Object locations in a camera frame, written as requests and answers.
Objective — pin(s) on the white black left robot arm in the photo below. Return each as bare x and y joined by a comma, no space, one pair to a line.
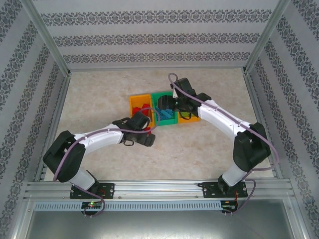
99,139

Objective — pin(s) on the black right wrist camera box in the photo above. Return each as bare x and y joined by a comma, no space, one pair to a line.
184,85

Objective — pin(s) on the blue lego brick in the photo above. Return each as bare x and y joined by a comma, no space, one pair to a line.
167,115
172,112
160,113

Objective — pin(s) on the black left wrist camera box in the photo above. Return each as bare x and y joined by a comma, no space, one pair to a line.
140,120

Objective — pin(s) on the aluminium mounting rail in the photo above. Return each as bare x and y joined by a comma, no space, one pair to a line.
159,190

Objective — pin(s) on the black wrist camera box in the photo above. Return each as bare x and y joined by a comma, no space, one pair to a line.
140,120
184,85

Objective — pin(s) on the green lego brick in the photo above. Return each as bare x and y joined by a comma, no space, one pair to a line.
184,114

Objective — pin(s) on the green plastic bin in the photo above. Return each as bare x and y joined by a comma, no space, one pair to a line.
169,122

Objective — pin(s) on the grey metal panel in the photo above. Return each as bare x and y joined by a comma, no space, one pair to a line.
159,226

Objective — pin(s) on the aluminium frame post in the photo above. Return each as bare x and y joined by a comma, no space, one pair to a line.
45,37
18,221
297,221
264,37

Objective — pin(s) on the aluminium side rail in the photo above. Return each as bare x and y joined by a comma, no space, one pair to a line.
62,99
254,99

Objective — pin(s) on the small circuit board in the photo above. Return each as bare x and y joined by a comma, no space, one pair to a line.
229,207
92,205

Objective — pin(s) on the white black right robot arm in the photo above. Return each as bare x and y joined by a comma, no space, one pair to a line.
219,117

